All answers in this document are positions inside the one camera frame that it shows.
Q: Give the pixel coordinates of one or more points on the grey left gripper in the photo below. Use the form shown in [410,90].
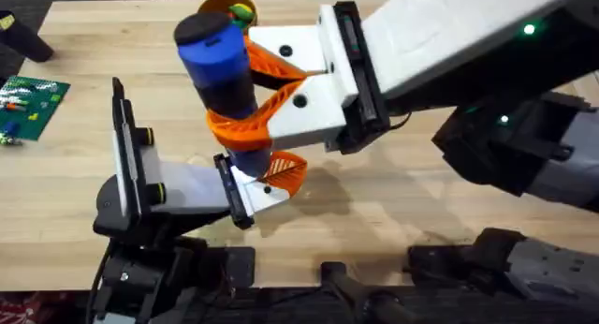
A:
[192,188]

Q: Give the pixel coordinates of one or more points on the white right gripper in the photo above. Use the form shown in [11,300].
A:
[421,48]

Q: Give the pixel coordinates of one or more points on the blue electric screwdriver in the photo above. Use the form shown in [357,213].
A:
[215,57]

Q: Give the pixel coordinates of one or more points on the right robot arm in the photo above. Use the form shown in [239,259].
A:
[561,174]

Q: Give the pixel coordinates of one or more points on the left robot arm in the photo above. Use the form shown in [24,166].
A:
[140,277]

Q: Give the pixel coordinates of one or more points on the orange tub with toys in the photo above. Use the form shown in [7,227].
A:
[220,3]

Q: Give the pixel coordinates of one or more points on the black upright wrist plate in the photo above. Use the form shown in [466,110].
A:
[126,151]

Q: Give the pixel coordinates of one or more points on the green board with toy blocks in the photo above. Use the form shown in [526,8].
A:
[33,104]

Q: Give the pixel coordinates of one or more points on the black cylindrical object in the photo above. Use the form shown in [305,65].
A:
[23,40]

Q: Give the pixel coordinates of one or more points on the black rail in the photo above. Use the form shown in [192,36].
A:
[290,305]

